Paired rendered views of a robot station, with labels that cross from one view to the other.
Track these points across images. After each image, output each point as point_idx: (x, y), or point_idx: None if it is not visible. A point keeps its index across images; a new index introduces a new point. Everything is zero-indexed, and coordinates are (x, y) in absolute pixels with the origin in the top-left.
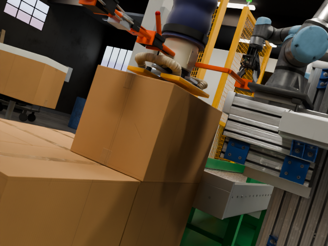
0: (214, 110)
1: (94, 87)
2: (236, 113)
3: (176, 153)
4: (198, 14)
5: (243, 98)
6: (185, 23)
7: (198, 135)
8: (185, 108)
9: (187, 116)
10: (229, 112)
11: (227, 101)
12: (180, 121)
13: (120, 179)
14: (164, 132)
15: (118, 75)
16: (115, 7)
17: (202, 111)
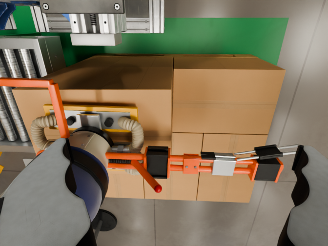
0: (46, 88)
1: None
2: (119, 22)
3: (128, 72)
4: None
5: (109, 20)
6: (93, 182)
7: (85, 78)
8: (133, 84)
9: (122, 82)
10: (120, 32)
11: (118, 40)
12: (135, 80)
13: (194, 71)
14: (162, 76)
15: (171, 148)
16: (258, 153)
17: (85, 85)
